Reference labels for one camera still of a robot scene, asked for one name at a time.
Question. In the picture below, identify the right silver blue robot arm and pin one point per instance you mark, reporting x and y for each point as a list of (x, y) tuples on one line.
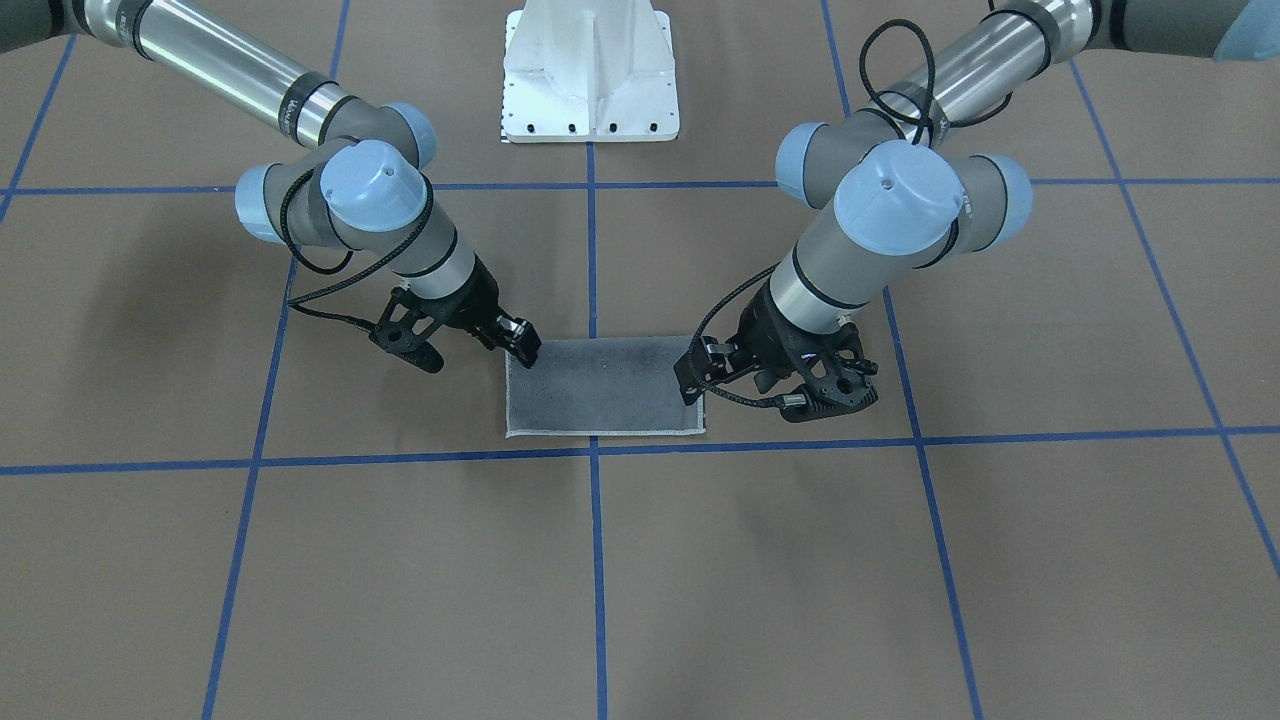
[(361, 187)]

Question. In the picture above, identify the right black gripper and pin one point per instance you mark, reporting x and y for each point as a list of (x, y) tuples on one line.
[(473, 303)]

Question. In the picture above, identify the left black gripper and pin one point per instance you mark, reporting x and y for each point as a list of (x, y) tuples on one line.
[(762, 335)]

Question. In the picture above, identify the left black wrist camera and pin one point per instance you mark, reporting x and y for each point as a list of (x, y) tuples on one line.
[(837, 375)]

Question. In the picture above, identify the pink and grey towel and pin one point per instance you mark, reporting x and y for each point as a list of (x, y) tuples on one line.
[(607, 387)]

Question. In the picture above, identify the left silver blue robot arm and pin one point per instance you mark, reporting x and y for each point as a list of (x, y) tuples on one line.
[(888, 202)]

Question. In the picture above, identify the white camera stand pedestal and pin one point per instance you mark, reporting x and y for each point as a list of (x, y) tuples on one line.
[(589, 72)]

